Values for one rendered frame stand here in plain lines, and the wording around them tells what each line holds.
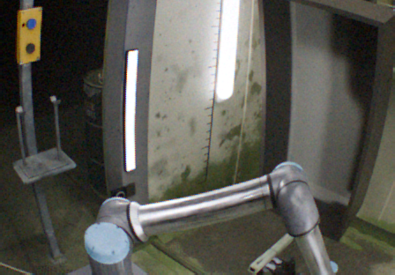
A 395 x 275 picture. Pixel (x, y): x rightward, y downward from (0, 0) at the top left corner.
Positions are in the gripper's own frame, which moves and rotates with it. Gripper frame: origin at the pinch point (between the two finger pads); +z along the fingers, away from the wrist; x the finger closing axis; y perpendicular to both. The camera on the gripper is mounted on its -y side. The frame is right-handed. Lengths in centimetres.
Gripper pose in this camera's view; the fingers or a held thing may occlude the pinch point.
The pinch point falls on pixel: (264, 258)
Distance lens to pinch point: 173.1
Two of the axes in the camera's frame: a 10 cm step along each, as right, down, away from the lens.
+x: 6.7, -3.1, 6.8
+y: -1.3, 8.5, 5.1
